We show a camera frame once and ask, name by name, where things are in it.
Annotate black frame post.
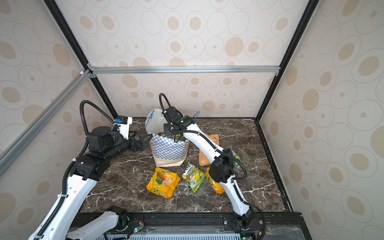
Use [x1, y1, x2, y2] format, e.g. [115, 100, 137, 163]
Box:
[43, 0, 118, 119]
[255, 0, 319, 123]

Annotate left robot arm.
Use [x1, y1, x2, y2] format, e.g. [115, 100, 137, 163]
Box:
[29, 100, 153, 240]

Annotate black frame post left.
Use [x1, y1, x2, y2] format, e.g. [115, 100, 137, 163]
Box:
[43, 0, 118, 119]

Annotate green snack pack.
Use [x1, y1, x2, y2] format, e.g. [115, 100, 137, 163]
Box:
[231, 150, 242, 168]

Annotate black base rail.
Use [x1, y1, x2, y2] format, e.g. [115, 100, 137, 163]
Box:
[53, 211, 313, 240]

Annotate yellow orange snack bag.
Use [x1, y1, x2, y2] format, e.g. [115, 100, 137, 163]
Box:
[147, 168, 181, 199]

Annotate blue checkered paper bag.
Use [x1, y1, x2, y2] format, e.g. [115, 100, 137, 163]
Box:
[145, 109, 190, 167]

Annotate brown kraft snack pouch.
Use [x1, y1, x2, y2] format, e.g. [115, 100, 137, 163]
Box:
[198, 133, 220, 167]

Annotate horizontal aluminium back rail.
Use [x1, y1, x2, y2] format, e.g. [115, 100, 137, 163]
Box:
[91, 66, 280, 74]

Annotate gold foil snack bag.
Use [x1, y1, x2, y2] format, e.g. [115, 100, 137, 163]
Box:
[159, 133, 187, 143]

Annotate black frame post right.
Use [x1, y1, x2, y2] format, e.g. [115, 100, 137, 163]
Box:
[255, 0, 319, 123]

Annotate aluminium left side rail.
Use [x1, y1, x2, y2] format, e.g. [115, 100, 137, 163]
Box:
[1, 70, 91, 175]

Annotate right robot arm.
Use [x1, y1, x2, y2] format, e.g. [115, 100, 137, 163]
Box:
[159, 93, 266, 240]

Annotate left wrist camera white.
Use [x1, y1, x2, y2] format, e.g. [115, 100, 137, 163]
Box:
[114, 116, 133, 140]

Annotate green spring tea candy bag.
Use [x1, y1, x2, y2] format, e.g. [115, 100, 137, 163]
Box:
[182, 162, 206, 193]

